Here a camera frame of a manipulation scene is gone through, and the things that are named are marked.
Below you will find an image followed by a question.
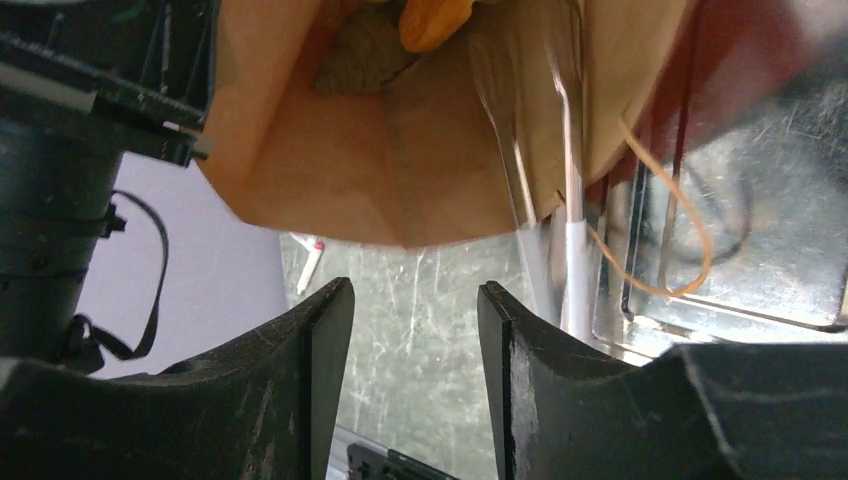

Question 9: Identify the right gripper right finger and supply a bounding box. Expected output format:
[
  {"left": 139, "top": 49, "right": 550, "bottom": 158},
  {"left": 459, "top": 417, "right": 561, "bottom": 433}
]
[{"left": 477, "top": 281, "right": 847, "bottom": 479}]

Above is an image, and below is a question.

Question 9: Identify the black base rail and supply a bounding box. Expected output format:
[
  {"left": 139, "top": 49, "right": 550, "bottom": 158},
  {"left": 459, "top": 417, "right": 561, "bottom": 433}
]
[{"left": 347, "top": 444, "right": 458, "bottom": 480}]

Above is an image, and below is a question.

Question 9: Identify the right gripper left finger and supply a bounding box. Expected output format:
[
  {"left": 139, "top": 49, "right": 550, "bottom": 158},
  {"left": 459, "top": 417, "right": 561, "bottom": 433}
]
[{"left": 1, "top": 277, "right": 355, "bottom": 479}]

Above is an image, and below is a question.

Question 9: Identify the dark fake bread loaf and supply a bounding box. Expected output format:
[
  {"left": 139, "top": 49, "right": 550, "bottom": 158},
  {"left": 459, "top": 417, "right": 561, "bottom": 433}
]
[{"left": 312, "top": 1, "right": 419, "bottom": 96}]

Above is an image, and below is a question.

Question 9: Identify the white marker pen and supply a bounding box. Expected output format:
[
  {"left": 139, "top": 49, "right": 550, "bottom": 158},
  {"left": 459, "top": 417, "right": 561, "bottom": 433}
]
[{"left": 551, "top": 66, "right": 591, "bottom": 343}]

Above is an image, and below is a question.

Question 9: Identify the red paper bag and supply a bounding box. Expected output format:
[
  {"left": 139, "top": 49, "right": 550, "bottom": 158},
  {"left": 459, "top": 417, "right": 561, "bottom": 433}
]
[{"left": 201, "top": 1, "right": 847, "bottom": 248}]

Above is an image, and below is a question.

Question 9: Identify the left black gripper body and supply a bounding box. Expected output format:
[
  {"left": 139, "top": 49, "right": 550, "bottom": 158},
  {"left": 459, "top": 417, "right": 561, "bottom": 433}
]
[{"left": 1, "top": 1, "right": 219, "bottom": 374}]

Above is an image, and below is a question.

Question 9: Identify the orange fake croissant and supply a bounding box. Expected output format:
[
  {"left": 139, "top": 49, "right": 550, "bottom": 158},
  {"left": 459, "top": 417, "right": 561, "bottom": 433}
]
[{"left": 398, "top": 0, "right": 474, "bottom": 53}]

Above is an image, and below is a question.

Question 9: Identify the silver metal tray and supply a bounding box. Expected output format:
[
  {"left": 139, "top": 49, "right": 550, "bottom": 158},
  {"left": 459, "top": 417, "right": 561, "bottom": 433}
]
[{"left": 586, "top": 35, "right": 847, "bottom": 365}]

